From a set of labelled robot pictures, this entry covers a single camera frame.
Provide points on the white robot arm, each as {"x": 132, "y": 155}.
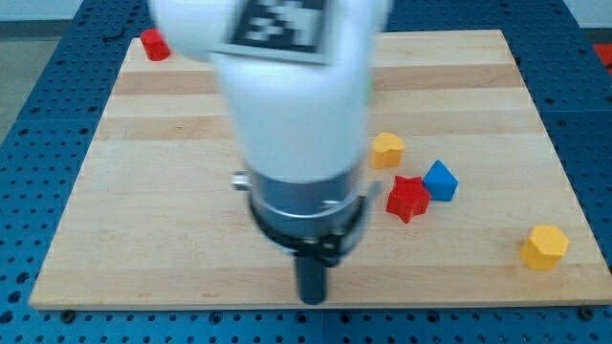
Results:
{"x": 296, "y": 75}

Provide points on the blue triangular block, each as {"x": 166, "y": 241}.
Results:
{"x": 440, "y": 183}

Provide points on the red star block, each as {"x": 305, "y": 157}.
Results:
{"x": 408, "y": 198}

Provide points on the yellow heart block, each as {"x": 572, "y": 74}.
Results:
{"x": 387, "y": 150}

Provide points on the wooden board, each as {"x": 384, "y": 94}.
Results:
{"x": 152, "y": 222}

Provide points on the yellow hexagon block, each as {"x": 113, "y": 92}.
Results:
{"x": 545, "y": 246}

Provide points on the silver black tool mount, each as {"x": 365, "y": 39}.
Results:
{"x": 324, "y": 220}

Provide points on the fiducial marker tag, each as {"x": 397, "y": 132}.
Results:
{"x": 297, "y": 31}

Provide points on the red cylinder block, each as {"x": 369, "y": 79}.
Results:
{"x": 154, "y": 45}

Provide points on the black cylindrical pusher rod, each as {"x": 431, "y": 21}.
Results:
{"x": 311, "y": 279}

